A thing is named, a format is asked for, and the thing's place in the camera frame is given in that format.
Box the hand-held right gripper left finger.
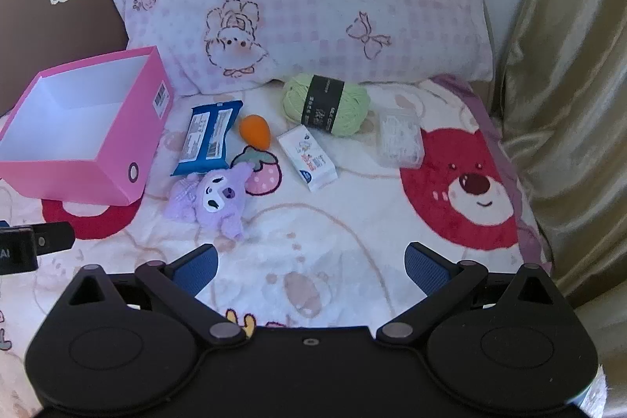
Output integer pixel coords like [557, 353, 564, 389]
[63, 244, 248, 347]

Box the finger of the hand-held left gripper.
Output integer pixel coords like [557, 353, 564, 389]
[32, 222, 75, 255]

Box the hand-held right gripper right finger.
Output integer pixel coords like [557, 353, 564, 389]
[375, 242, 564, 347]

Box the purple plush toy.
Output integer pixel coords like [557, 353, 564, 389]
[163, 162, 256, 242]

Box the pink cardboard box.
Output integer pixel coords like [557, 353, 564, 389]
[0, 47, 173, 207]

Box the blue wipes packet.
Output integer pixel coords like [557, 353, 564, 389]
[170, 101, 244, 177]

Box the clear plastic box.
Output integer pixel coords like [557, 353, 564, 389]
[376, 107, 424, 169]

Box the orange ball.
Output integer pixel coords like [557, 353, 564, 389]
[238, 115, 274, 150]

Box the white tissue packet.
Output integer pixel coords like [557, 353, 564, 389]
[277, 125, 339, 194]

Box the green yarn ball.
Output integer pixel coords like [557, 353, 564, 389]
[282, 74, 370, 137]

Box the printed blanket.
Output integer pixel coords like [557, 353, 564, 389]
[0, 75, 554, 418]

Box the brown pillow with cloud print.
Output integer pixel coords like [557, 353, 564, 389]
[0, 0, 130, 115]

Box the gold curtain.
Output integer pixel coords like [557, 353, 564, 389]
[492, 0, 627, 350]

